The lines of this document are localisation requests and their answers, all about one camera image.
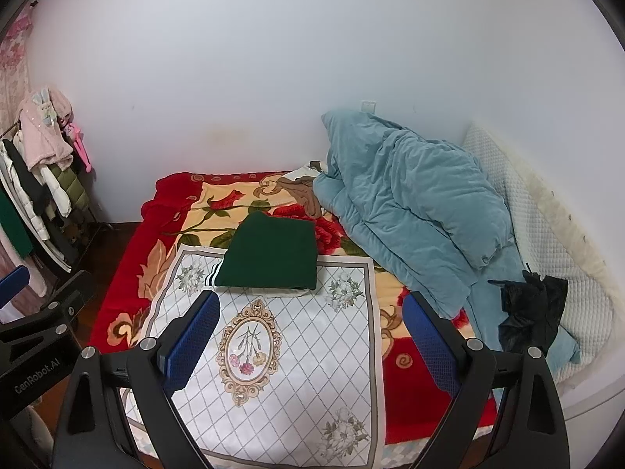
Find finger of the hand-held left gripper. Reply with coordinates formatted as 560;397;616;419
29;270;96;339
0;265;30;324

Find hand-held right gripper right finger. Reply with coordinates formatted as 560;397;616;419
403;291;571;469

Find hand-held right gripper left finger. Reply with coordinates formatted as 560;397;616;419
51;289;221;469

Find green and white jacket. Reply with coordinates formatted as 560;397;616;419
214;212;319;298

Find black clothes rack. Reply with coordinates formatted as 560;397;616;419
0;124;114;274

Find hanging green garment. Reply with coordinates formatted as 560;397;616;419
0;190;31;261

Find white puffer jacket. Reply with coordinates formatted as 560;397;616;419
0;132;73;242

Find black crumpled cloth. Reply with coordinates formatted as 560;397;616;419
487;270;570;358

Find white diamond-patterned cloth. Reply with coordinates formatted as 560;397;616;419
124;244;388;469

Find olive puffer jacket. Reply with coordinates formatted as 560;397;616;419
48;162;88;207

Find red floral blanket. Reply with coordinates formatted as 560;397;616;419
88;171;499;455

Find teal quilt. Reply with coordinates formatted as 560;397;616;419
312;110;582;367

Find pink plastic hangers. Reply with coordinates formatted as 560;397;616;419
61;121;93;173

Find pink fluffy garment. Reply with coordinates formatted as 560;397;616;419
18;88;75;171

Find white quilted mattress pad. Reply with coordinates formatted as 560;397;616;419
461;122;617;386

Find brown garment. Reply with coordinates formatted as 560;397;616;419
276;175;324;219

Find cream fleece blanket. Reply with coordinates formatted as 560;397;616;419
508;149;612;304

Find white patterned cloth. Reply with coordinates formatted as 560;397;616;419
287;160;329;183

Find pink floral curtain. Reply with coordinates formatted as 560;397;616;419
0;6;39;138

